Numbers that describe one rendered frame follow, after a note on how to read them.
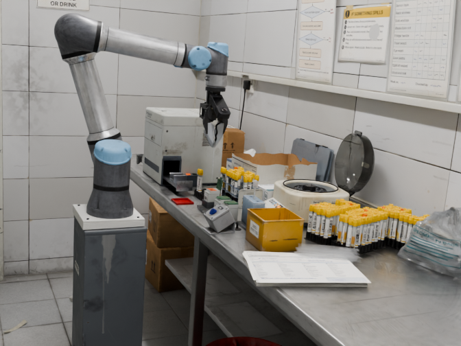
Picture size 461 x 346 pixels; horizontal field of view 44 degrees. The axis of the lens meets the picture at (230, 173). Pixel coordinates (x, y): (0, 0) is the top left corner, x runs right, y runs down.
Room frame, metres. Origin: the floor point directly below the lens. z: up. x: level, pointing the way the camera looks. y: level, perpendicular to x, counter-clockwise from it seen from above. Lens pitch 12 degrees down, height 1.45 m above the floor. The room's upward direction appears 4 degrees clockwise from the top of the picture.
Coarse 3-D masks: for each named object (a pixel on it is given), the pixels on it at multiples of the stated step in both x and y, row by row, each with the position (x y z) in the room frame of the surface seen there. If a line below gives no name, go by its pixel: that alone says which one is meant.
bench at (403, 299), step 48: (192, 192) 2.28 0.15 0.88; (240, 240) 1.71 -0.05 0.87; (192, 288) 1.92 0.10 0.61; (240, 288) 2.76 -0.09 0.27; (288, 288) 1.36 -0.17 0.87; (336, 288) 1.38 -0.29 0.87; (384, 288) 1.41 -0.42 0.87; (432, 288) 1.43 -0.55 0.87; (192, 336) 1.89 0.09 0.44; (288, 336) 2.28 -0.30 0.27; (336, 336) 1.12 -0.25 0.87; (384, 336) 1.14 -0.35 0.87; (432, 336) 1.15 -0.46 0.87
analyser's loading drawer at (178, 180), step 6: (174, 174) 2.30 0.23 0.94; (180, 174) 2.31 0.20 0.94; (168, 180) 2.30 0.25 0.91; (174, 180) 2.25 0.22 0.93; (180, 180) 2.26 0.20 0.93; (186, 180) 2.27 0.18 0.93; (174, 186) 2.23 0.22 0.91; (180, 186) 2.20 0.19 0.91; (186, 186) 2.21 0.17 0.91; (192, 186) 2.22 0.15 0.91
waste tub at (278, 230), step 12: (252, 216) 1.68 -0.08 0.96; (264, 216) 1.74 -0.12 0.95; (276, 216) 1.76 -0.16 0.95; (288, 216) 1.74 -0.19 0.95; (252, 228) 1.68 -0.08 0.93; (264, 228) 1.61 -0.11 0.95; (276, 228) 1.62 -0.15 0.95; (288, 228) 1.63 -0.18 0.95; (300, 228) 1.65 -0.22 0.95; (252, 240) 1.67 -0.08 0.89; (264, 240) 1.61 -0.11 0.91; (276, 240) 1.62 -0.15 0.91; (288, 240) 1.63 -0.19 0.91; (300, 240) 1.65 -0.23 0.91
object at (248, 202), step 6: (246, 198) 1.86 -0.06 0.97; (252, 198) 1.85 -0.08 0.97; (258, 198) 1.86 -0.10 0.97; (246, 204) 1.86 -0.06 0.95; (252, 204) 1.81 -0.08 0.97; (258, 204) 1.80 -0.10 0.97; (264, 204) 1.81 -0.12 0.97; (246, 210) 1.85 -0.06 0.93; (246, 216) 1.85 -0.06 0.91; (240, 222) 1.87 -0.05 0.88; (246, 222) 1.85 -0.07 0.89
